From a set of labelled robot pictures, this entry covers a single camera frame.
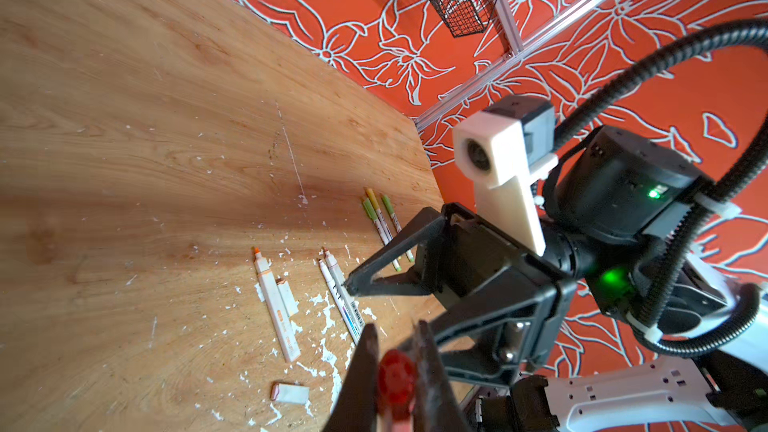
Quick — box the white pen purple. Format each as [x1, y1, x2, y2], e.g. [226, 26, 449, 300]
[318, 259, 360, 344]

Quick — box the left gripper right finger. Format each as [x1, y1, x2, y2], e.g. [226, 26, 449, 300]
[410, 321, 470, 431]

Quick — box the yellow pen cap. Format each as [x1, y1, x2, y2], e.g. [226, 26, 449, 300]
[365, 188, 392, 241]

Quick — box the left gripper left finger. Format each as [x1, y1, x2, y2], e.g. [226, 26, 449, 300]
[322, 323, 380, 432]

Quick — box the green pen cap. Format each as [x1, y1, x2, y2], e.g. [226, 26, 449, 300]
[362, 198, 389, 245]
[381, 194, 415, 263]

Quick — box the small white cap piece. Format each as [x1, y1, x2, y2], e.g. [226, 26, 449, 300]
[270, 382, 310, 405]

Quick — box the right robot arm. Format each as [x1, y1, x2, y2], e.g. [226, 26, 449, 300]
[346, 126, 767, 431]

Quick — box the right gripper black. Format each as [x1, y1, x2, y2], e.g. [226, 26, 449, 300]
[344, 204, 577, 387]

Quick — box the white pen pink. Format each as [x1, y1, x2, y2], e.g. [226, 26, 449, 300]
[323, 248, 365, 334]

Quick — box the white pen orange tip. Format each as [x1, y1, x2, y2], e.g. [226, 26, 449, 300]
[252, 247, 301, 363]

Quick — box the red pen cap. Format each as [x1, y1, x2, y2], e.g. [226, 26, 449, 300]
[376, 349, 418, 431]

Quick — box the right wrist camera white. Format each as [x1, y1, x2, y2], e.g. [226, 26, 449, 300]
[452, 95, 558, 256]

